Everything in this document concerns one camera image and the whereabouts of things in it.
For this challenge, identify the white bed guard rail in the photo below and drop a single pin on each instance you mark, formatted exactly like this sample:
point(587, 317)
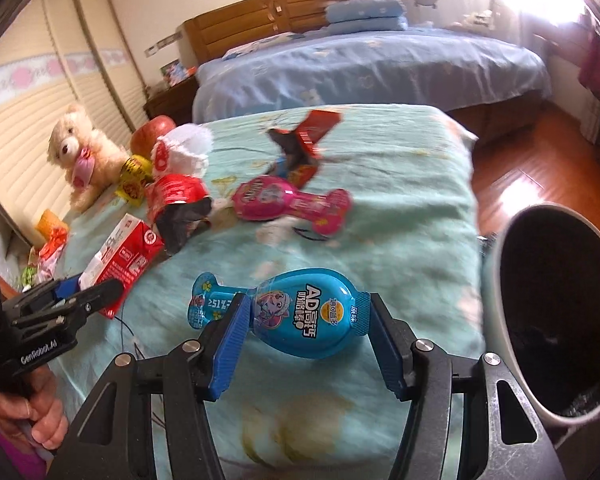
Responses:
point(497, 19)

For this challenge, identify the red white milk carton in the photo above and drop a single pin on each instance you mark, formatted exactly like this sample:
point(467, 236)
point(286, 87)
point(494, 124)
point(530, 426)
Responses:
point(125, 256)

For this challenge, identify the large bed with blue sheet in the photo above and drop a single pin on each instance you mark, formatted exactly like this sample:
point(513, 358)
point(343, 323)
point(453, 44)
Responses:
point(421, 66)

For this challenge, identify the blue AD milk bottle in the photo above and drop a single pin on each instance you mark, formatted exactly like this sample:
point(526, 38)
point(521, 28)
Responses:
point(311, 313)

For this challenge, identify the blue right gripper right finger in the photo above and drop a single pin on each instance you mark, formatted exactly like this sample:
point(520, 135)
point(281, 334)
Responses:
point(389, 348)

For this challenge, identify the yellow snack bag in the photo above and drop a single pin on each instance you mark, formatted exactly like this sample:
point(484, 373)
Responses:
point(135, 175)

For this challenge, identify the white foam fruit net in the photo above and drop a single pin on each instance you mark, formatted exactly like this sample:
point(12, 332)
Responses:
point(183, 150)

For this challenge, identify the red black bag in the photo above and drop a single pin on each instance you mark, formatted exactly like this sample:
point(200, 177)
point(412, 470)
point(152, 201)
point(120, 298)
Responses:
point(176, 203)

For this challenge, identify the red torn snack wrapper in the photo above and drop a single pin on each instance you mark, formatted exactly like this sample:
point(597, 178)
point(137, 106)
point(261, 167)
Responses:
point(300, 158)

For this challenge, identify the wooden headboard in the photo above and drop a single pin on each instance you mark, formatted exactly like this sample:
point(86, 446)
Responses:
point(211, 34)

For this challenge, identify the framed photo on nightstand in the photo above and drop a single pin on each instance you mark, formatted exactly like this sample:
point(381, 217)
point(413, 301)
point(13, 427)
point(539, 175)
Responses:
point(174, 72)

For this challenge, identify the orange red gift trinket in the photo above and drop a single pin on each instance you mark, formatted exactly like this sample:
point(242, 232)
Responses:
point(42, 262)

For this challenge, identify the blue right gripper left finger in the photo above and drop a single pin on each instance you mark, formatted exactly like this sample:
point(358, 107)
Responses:
point(228, 340)

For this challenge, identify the folded light blue quilt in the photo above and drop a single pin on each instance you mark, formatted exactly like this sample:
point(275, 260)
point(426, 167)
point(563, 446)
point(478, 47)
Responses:
point(350, 16)

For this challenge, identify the pink bone-shaped snack pack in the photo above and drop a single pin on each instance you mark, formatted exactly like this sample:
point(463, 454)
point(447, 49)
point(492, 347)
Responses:
point(268, 198)

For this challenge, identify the cream teddy bear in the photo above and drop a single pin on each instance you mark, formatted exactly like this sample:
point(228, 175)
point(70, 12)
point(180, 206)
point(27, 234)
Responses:
point(91, 161)

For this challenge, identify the wooden nightstand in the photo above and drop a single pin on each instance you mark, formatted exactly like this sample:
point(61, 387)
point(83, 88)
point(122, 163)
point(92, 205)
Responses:
point(175, 102)

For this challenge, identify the left hand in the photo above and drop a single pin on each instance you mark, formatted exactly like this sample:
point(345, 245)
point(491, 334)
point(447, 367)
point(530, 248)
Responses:
point(38, 421)

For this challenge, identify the red apple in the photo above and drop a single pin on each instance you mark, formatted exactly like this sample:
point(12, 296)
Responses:
point(145, 137)

